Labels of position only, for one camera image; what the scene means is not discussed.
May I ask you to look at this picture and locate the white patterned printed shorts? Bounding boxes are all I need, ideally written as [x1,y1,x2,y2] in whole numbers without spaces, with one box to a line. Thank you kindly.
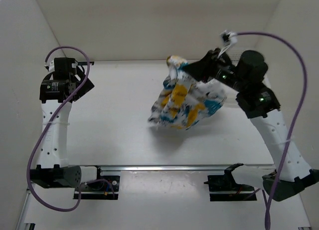
[148,55,227,130]

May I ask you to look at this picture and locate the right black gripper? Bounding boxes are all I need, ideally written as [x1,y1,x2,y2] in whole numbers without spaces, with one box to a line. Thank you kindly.
[181,47,245,91]

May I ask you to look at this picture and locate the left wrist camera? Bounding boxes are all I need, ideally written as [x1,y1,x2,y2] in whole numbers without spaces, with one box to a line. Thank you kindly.
[44,60,55,72]

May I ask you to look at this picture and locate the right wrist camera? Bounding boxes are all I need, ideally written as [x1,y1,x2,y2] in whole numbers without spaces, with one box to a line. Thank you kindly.
[220,30,238,47]

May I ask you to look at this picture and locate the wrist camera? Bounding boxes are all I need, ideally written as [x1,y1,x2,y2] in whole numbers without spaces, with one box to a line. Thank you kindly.
[220,30,238,47]
[44,60,55,72]

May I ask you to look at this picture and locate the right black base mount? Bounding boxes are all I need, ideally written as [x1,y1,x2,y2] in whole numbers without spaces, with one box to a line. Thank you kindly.
[204,163,257,202]

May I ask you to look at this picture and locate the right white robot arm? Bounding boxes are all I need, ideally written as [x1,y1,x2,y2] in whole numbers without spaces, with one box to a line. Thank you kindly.
[182,48,319,202]

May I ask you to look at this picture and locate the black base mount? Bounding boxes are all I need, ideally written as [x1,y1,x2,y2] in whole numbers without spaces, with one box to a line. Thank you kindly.
[81,171,121,200]
[204,163,257,202]

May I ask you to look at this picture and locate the small black label plate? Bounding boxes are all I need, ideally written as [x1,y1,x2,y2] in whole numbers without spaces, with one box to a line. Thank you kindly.
[77,61,95,66]

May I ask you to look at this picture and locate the white perforated plastic basket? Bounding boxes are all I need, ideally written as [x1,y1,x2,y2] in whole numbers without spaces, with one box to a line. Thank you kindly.
[227,49,244,65]

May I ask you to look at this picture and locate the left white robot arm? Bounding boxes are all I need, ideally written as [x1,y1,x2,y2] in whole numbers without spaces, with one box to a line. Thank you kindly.
[30,57,105,190]

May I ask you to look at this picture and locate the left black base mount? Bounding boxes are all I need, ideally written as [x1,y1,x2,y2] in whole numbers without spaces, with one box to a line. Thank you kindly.
[81,171,121,200]

